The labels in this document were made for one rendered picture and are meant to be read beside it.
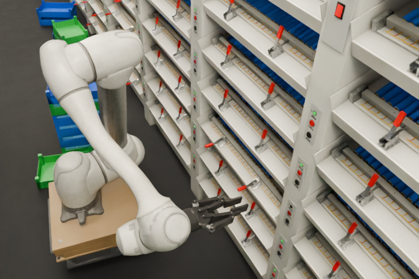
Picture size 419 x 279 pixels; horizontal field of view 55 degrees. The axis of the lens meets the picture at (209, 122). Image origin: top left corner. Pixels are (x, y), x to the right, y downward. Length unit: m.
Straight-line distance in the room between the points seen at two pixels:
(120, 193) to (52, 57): 0.83
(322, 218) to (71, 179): 0.96
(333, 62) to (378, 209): 0.38
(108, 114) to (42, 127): 1.35
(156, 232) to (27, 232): 1.30
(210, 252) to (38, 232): 0.86
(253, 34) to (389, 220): 0.67
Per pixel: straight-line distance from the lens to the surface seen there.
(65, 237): 1.83
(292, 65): 1.18
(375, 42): 0.95
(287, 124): 1.27
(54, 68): 1.28
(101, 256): 2.07
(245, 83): 1.43
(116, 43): 1.32
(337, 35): 0.98
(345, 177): 1.16
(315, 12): 1.05
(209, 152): 1.98
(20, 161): 2.64
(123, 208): 1.86
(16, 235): 2.29
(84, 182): 1.73
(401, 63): 0.90
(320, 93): 1.07
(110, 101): 1.46
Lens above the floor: 1.74
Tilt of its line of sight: 40 degrees down
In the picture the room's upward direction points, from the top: 2 degrees clockwise
